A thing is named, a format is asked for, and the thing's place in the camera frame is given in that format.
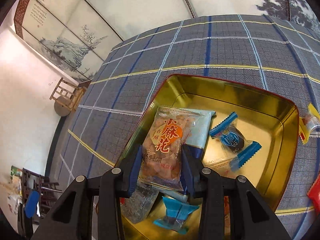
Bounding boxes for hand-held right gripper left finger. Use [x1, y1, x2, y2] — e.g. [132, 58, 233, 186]
[30, 145, 144, 240]

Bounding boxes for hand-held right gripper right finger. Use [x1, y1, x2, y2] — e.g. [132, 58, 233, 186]
[181, 144, 293, 240]

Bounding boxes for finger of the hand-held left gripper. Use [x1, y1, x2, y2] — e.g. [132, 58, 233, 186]
[25, 190, 40, 218]

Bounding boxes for grey sesame bar packet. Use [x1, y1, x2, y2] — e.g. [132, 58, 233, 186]
[120, 184, 160, 224]

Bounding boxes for light blue snack packet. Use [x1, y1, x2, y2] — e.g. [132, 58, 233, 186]
[160, 108, 217, 203]

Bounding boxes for blue candy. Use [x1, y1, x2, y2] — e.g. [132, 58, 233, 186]
[209, 112, 262, 172]
[153, 196, 200, 235]

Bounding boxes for red tin box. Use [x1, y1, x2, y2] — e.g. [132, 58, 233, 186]
[114, 74, 300, 240]

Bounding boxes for red snack packet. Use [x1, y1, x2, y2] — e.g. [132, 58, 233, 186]
[307, 180, 320, 214]

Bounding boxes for yellow brown candy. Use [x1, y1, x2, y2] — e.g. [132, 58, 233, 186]
[299, 103, 320, 144]

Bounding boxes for dark wooden chair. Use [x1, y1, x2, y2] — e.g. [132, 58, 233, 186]
[17, 167, 60, 235]

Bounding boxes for pile of plastic bags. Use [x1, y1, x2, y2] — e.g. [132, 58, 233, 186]
[7, 166, 23, 213]

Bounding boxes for round stone disc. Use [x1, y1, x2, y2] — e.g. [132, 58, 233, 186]
[54, 96, 73, 117]

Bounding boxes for wooden stool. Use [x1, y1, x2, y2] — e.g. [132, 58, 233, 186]
[50, 77, 87, 112]

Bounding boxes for painted landscape folding screen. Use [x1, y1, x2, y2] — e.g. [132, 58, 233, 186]
[14, 0, 320, 83]

